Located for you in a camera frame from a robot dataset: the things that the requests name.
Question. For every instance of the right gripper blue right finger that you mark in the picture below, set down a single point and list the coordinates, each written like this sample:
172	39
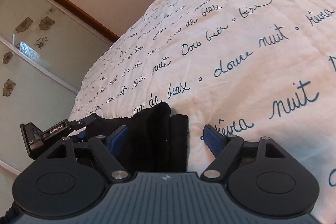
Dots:
214	140

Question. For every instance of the black pants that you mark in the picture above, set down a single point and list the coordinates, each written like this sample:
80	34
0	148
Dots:
156	141

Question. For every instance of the white script-print bedspread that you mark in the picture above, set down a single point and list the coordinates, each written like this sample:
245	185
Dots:
246	67

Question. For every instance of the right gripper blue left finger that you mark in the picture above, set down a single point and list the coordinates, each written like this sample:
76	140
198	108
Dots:
116	141

